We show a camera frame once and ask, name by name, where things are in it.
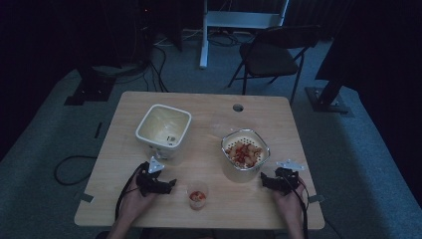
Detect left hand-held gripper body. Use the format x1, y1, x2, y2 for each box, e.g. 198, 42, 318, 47
135, 155, 172, 197

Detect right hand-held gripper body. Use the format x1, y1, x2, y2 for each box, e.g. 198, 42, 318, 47
269, 158, 306, 196

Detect small clear plastic cup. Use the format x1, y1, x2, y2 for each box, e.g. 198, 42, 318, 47
186, 180, 210, 211

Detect person's right hand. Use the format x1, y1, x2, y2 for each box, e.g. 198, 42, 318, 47
272, 184, 306, 227

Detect person's left hand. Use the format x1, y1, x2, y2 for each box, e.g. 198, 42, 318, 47
118, 184, 157, 224

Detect white strainer basket container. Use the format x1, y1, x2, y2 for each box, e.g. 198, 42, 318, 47
220, 127, 272, 184

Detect red food in cup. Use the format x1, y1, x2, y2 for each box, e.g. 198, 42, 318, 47
189, 190, 207, 203

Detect pasta and red pepper pieces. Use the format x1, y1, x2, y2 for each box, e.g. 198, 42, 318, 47
225, 140, 264, 168

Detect white square container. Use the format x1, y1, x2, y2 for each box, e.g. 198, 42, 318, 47
134, 103, 193, 161

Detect black slanted stand with base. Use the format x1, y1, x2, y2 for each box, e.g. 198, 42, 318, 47
304, 29, 351, 115

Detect black stand base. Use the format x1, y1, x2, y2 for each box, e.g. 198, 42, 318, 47
64, 65, 117, 108

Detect black folding chair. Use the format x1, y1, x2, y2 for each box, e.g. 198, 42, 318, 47
227, 24, 322, 106

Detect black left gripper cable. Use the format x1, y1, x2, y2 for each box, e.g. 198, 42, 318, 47
114, 161, 149, 221

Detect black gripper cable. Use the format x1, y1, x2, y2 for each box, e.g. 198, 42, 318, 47
284, 174, 311, 239
114, 161, 149, 221

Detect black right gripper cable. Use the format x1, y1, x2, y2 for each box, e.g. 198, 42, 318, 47
284, 174, 311, 239

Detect black cable loop on floor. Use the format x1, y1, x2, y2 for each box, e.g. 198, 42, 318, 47
53, 154, 100, 187

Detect bundle of black floor cables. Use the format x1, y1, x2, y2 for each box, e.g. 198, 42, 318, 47
113, 33, 187, 94

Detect white metal stand frame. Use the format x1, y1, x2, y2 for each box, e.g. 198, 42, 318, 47
198, 0, 291, 70

